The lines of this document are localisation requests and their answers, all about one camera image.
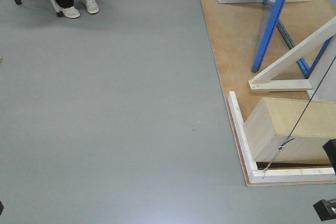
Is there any black robot part lower left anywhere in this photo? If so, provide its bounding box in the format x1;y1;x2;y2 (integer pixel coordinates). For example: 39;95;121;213
0;201;4;215

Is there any light wooden box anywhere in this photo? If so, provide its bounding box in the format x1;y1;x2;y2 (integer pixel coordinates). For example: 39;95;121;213
244;97;335;164

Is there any white left sneaker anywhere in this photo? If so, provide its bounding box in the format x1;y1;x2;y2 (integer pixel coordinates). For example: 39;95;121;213
82;0;99;14

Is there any white right sneaker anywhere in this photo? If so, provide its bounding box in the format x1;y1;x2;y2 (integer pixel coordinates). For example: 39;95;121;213
60;6;80;19

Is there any white sneaker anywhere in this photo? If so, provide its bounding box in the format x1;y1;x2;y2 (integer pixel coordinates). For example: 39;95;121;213
60;6;80;19
82;0;99;14

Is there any near white wooden brace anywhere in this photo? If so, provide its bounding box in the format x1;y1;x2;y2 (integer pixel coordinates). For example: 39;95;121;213
248;18;335;93

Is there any white door frame panel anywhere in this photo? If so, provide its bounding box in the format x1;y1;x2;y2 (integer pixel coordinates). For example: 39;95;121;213
307;36;335;103

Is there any near white border batten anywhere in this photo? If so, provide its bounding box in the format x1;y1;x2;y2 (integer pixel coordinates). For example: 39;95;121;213
227;91;335;187

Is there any dark guy rope near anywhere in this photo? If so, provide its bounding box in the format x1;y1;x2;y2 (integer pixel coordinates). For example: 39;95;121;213
262;55;336;179

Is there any plywood base platform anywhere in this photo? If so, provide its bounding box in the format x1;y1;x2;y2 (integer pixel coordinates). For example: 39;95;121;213
194;0;336;187

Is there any black robot part upper right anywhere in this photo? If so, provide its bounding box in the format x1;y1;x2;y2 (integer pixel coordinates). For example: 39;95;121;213
322;138;336;173

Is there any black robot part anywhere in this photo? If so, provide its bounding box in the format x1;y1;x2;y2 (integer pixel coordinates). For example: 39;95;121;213
0;201;4;215
322;138;336;173
313;199;335;221

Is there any black robot part lower right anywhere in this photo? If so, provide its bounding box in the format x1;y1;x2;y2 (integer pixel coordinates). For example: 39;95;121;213
313;199;335;221

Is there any blue door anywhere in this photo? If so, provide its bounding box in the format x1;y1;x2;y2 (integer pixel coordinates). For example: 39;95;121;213
251;0;336;79

